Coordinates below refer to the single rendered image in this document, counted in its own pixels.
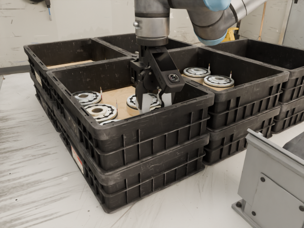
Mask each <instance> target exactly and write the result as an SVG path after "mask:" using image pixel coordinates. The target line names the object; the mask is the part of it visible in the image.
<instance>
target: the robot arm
mask: <svg viewBox="0 0 304 228"><path fill-rule="evenodd" d="M266 1H268V0H134V12H135V22H134V23H133V26H134V27H135V34H136V44H138V52H139V58H137V59H136V60H133V61H130V71H131V82H133V83H134V84H135V86H136V88H135V96H136V99H135V105H136V107H137V109H138V110H139V114H143V113H146V112H149V111H150V105H151V103H152V97H151V96H150V95H149V94H148V93H147V91H149V92H150V93H152V92H153V90H158V89H159V91H160V93H159V94H157V99H158V101H159V103H160V104H161V108H163V107H167V106H169V105H172V103H173V100H174V96H175V92H179V91H181V90H182V88H183V86H184V85H185V81H184V79H183V78H182V76H181V74H180V72H179V70H178V69H177V67H176V65H175V63H174V61H173V60H172V58H171V56H170V54H169V52H168V50H167V49H166V47H161V46H162V45H166V44H168V35H169V34H170V8H172V9H186V10H187V13H188V15H189V18H190V20H191V23H192V25H193V30H194V33H195V35H196V36H197V38H198V40H199V41H200V42H201V43H203V44H204V45H208V46H213V45H216V44H219V43H220V42H222V41H223V40H224V38H225V36H226V34H227V30H228V29H229V28H230V27H231V26H233V25H234V24H235V23H237V22H238V21H239V20H241V19H242V18H244V17H245V16H247V15H248V14H249V13H251V12H252V11H254V10H255V9H256V8H258V7H259V6H261V5H262V4H264V3H265V2H266ZM132 68H133V75H132ZM133 76H134V78H133ZM282 148H284V149H285V150H287V151H289V152H290V153H292V154H294V155H296V156H297V157H299V158H301V159H302V160H304V131H303V132H302V133H301V134H299V135H297V136H296V137H294V138H293V139H291V140H290V141H288V142H287V143H286V144H285V145H284V146H283V147H282Z"/></svg>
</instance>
